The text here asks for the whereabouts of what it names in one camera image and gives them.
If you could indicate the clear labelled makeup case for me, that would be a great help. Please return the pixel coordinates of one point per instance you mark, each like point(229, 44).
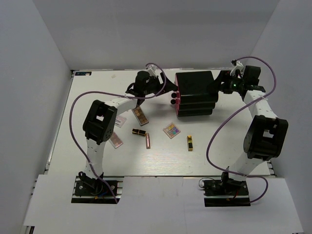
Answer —
point(120, 120)

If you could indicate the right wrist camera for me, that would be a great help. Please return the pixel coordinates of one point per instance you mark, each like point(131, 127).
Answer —
point(237, 65)

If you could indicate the colourful eyeshadow palette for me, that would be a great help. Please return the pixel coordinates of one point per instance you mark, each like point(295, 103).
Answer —
point(171, 130)

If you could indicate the gold black lipstick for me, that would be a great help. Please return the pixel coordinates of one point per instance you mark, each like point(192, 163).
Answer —
point(190, 143)
point(138, 132)

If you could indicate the black drawer organizer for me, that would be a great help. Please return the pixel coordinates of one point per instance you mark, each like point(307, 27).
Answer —
point(194, 98)

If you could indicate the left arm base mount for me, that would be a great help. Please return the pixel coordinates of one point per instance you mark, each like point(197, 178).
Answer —
point(93, 191)

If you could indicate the pink top drawer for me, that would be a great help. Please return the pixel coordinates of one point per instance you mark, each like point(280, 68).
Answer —
point(177, 99)

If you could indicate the pink nude eyeshadow palette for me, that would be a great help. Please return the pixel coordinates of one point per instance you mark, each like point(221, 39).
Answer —
point(115, 140)

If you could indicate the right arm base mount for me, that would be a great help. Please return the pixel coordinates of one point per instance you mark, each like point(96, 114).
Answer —
point(224, 192)

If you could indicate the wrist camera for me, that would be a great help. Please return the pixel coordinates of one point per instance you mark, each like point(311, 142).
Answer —
point(237, 65)
point(151, 69)

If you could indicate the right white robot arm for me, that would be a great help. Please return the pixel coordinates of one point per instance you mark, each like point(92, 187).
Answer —
point(266, 134)

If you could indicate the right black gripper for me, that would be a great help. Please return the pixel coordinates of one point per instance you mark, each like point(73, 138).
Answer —
point(224, 76)

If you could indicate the rose gold lipstick tube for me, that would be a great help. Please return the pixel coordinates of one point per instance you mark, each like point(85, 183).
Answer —
point(148, 143)

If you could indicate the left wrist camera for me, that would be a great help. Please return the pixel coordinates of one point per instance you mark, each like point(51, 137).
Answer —
point(151, 69)

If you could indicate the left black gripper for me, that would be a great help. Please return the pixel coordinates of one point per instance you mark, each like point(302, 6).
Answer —
point(169, 87)

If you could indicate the blue label sticker left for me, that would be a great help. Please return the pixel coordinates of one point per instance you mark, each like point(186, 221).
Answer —
point(83, 73)

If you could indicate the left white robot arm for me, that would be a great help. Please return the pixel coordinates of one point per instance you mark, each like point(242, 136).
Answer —
point(100, 121)

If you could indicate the brown eyeshadow palette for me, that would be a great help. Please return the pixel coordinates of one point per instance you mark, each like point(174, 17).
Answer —
point(140, 116)

